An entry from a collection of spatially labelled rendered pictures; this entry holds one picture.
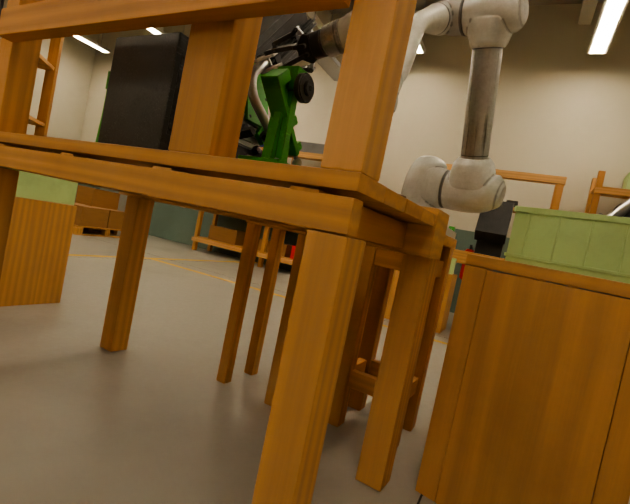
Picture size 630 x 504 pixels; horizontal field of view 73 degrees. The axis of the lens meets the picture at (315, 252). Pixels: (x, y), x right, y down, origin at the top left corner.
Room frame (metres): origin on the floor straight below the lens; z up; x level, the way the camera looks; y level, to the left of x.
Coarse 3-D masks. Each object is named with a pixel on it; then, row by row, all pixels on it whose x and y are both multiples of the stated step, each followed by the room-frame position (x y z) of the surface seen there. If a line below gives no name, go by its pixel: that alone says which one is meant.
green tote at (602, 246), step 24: (528, 216) 1.27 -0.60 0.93; (552, 216) 1.23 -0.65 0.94; (576, 216) 1.19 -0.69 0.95; (600, 216) 1.15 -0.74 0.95; (528, 240) 1.26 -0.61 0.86; (552, 240) 1.22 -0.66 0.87; (576, 240) 1.18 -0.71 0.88; (600, 240) 1.15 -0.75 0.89; (624, 240) 1.11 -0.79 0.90; (528, 264) 1.25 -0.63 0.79; (552, 264) 1.21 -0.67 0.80; (576, 264) 1.17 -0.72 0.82; (600, 264) 1.14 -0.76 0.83; (624, 264) 1.11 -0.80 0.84
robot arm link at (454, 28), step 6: (444, 0) 1.52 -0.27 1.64; (450, 0) 1.49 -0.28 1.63; (456, 0) 1.48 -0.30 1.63; (462, 0) 1.47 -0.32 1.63; (450, 6) 1.49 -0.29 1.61; (456, 6) 1.48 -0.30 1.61; (450, 12) 1.48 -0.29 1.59; (456, 12) 1.48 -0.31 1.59; (450, 18) 1.49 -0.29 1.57; (456, 18) 1.49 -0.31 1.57; (450, 24) 1.50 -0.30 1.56; (456, 24) 1.50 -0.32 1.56; (450, 30) 1.52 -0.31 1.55; (456, 30) 1.52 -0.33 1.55
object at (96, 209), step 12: (84, 192) 7.11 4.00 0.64; (96, 192) 7.09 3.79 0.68; (108, 192) 7.32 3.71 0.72; (84, 204) 7.12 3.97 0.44; (96, 204) 7.13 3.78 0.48; (108, 204) 7.36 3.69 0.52; (84, 216) 6.44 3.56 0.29; (96, 216) 6.68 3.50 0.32; (108, 216) 6.95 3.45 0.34; (120, 216) 7.16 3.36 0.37; (84, 228) 7.01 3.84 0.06; (96, 228) 6.69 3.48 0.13; (108, 228) 6.94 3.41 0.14; (120, 228) 7.21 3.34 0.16
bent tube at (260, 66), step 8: (256, 56) 1.36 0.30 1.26; (256, 64) 1.31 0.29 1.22; (264, 64) 1.33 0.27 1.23; (272, 64) 1.36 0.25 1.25; (256, 72) 1.29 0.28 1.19; (256, 80) 1.29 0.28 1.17; (256, 88) 1.28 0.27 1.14; (248, 96) 1.29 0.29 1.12; (256, 96) 1.28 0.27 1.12; (256, 104) 1.29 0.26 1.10; (256, 112) 1.30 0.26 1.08; (264, 112) 1.31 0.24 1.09; (264, 120) 1.32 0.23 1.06; (264, 128) 1.34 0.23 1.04
